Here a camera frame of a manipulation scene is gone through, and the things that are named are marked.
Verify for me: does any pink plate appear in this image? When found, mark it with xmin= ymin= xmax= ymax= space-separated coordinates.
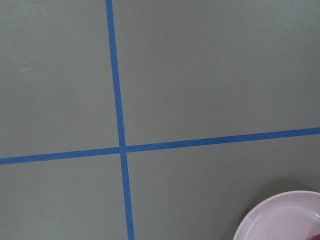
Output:
xmin=233 ymin=190 xmax=320 ymax=240

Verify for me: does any red apple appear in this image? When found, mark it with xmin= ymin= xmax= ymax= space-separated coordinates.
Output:
xmin=309 ymin=234 xmax=320 ymax=240

